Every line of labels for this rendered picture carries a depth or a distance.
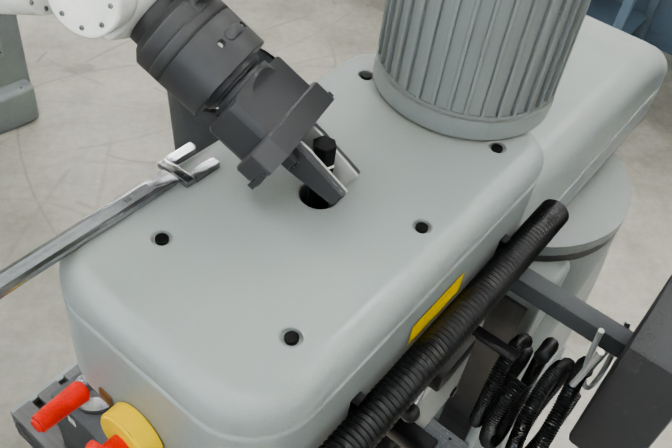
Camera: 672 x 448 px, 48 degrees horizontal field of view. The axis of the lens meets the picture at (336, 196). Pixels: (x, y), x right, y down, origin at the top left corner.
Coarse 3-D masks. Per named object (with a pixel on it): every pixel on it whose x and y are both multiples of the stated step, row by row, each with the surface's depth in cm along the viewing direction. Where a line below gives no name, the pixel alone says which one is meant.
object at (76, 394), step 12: (72, 384) 72; (84, 384) 72; (60, 396) 71; (72, 396) 71; (84, 396) 71; (48, 408) 70; (60, 408) 70; (72, 408) 71; (36, 420) 69; (48, 420) 69; (60, 420) 70
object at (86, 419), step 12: (96, 396) 135; (84, 408) 132; (96, 408) 132; (108, 408) 133; (72, 420) 133; (84, 420) 131; (96, 420) 132; (72, 432) 137; (84, 432) 132; (96, 432) 130; (72, 444) 142; (84, 444) 136
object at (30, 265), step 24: (192, 144) 70; (168, 168) 68; (216, 168) 69; (144, 192) 65; (96, 216) 62; (120, 216) 63; (48, 240) 60; (72, 240) 60; (24, 264) 58; (48, 264) 59; (0, 288) 56
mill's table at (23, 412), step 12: (72, 372) 159; (48, 384) 157; (60, 384) 156; (36, 396) 155; (48, 396) 154; (24, 408) 152; (36, 408) 152; (24, 420) 150; (24, 432) 152; (36, 432) 148; (48, 432) 148; (60, 432) 149; (36, 444) 151; (48, 444) 147; (60, 444) 147
